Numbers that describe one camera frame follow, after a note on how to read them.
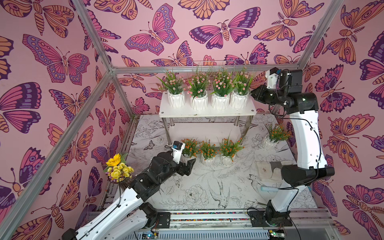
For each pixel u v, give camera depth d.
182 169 0.63
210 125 1.08
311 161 0.44
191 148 0.82
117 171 0.65
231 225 0.73
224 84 0.65
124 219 0.56
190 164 0.62
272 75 0.61
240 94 0.73
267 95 0.60
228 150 0.81
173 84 0.67
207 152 0.83
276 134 0.89
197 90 0.65
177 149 0.60
